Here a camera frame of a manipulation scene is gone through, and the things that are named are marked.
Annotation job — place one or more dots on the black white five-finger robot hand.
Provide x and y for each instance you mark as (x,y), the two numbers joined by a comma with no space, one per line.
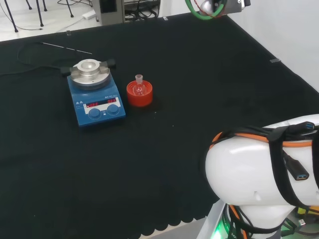
(234,5)

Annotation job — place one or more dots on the clear glass round-bottom flask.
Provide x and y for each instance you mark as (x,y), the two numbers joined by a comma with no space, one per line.
(139,78)

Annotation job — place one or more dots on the grey cabinet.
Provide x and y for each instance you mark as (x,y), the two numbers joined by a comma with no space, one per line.
(109,15)

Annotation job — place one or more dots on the black blue-tipped USB plug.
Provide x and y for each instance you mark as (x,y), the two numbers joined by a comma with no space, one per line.
(310,126)

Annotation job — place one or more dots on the white power strip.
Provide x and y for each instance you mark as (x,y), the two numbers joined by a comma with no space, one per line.
(89,15)

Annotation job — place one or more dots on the black tripod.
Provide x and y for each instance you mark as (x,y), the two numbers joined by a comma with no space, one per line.
(72,16)
(16,30)

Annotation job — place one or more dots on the black bench cloth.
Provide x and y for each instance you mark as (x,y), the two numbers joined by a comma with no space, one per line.
(174,161)

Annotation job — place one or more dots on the thin metal probe rod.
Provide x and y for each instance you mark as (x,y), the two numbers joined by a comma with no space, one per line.
(67,48)

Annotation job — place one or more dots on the blue heater with steel plate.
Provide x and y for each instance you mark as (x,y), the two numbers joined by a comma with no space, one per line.
(99,117)

